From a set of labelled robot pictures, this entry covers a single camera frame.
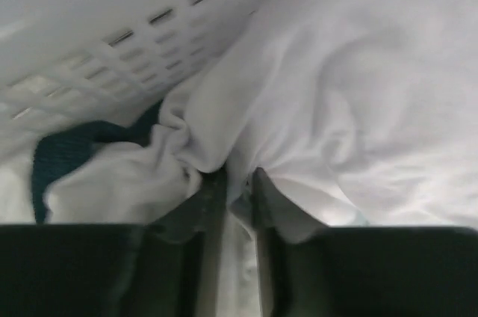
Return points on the white plastic basket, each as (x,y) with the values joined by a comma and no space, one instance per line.
(64,61)

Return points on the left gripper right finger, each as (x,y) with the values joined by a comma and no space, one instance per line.
(306,268)

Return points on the white tank top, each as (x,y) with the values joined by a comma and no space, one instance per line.
(363,113)

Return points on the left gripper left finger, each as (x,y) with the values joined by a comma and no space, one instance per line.
(169,267)

